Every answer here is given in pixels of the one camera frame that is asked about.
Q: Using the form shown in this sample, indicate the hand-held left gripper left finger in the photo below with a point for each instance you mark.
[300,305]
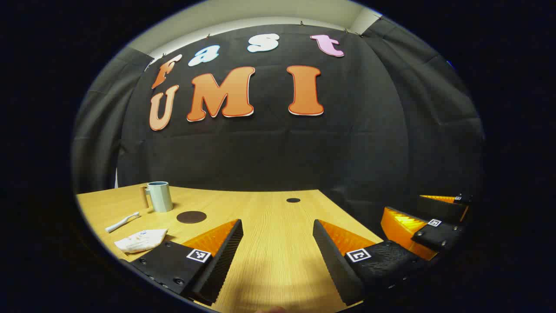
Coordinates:
[221,265]

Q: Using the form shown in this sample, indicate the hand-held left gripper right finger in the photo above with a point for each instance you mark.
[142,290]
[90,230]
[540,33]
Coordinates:
[334,265]

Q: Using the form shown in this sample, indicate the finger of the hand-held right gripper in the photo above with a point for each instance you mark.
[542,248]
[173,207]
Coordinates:
[438,237]
[443,209]

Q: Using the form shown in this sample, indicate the dark brown round coaster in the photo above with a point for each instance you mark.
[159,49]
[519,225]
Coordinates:
[191,217]

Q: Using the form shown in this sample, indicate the white toothpaste tube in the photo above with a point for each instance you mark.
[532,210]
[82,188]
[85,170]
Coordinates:
[141,241]

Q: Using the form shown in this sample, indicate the white toothbrush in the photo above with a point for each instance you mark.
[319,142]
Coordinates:
[122,222]

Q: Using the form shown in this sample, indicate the wooden desktop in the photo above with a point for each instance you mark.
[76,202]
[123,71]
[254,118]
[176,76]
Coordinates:
[278,243]

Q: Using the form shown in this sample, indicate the plain black cloth panel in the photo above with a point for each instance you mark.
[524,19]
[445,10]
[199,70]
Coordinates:
[97,139]
[438,130]

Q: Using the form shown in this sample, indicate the black backdrop cloth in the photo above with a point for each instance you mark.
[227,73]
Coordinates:
[269,152]

